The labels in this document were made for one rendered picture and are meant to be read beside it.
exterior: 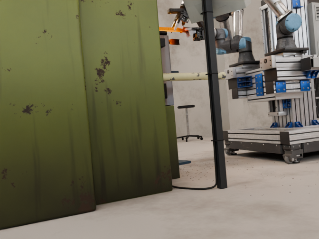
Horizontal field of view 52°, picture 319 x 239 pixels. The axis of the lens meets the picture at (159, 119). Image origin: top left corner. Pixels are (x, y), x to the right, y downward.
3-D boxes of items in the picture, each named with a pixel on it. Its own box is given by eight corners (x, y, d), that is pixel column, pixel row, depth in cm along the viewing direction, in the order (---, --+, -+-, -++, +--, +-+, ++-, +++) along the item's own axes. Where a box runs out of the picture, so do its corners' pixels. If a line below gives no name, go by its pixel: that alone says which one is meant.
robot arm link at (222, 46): (230, 51, 240) (229, 36, 240) (215, 54, 244) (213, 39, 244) (231, 53, 248) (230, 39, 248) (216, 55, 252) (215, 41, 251)
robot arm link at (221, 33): (229, 38, 245) (228, 26, 245) (217, 38, 241) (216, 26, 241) (222, 41, 252) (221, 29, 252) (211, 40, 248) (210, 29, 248)
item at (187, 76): (221, 80, 204) (221, 71, 204) (227, 79, 200) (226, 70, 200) (157, 82, 186) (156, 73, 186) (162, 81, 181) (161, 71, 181)
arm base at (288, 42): (286, 52, 258) (286, 40, 258) (301, 48, 244) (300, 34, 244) (271, 52, 252) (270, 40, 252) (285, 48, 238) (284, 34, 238)
